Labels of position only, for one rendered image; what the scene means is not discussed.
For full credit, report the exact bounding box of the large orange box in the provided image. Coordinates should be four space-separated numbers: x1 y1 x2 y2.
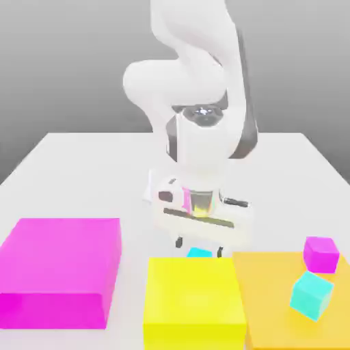
232 250 350 350

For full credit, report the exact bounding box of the small magenta cube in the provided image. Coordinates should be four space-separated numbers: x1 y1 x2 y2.
303 236 340 274

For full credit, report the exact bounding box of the small cyan cube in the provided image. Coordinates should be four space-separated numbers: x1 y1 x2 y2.
186 247 213 258

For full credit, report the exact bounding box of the large magenta box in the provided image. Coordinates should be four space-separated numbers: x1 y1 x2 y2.
0 217 122 330

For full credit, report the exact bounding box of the small turquoise cube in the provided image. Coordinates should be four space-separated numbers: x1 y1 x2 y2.
289 270 335 323

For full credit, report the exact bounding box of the large yellow box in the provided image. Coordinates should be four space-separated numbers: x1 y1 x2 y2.
142 256 247 350

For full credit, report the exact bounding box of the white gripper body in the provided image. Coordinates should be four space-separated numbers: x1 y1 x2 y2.
156 204 252 249

